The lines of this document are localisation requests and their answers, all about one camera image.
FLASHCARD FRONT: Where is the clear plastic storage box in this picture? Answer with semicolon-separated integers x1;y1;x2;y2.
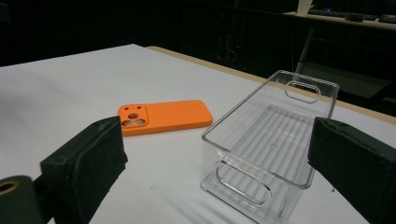
200;69;340;224

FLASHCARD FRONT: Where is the white paper sheet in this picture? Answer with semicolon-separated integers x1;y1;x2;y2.
295;0;315;16

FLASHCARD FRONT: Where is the beige desk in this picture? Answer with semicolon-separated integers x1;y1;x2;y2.
282;10;396;32

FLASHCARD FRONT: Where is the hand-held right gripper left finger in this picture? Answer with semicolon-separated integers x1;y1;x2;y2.
39;116;129;224

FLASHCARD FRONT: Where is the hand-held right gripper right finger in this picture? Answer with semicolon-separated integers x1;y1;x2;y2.
307;117;396;224

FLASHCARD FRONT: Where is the orange phone case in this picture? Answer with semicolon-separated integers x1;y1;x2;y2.
117;99;214;138

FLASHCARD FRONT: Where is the black keyboard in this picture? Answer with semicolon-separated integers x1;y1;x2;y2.
307;7;378;21

